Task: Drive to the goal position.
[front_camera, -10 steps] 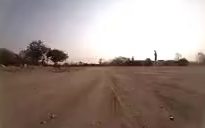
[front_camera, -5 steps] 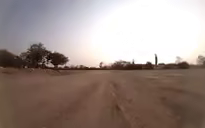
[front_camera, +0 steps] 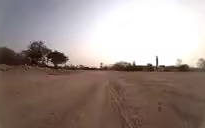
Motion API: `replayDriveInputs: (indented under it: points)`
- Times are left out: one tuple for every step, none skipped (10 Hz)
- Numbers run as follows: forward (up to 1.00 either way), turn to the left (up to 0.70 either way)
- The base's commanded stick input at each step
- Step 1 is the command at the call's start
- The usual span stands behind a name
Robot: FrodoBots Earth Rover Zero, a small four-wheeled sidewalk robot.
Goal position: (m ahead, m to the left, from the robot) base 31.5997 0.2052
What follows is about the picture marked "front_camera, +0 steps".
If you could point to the distant line of trees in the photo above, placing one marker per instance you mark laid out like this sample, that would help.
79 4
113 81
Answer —
123 66

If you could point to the brown dirt road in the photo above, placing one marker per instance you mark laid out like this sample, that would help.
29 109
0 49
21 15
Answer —
90 100

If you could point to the tall dark tower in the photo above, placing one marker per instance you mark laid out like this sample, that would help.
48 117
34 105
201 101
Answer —
156 61

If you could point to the clump of dark trees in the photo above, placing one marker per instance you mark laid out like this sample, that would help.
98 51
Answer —
38 53

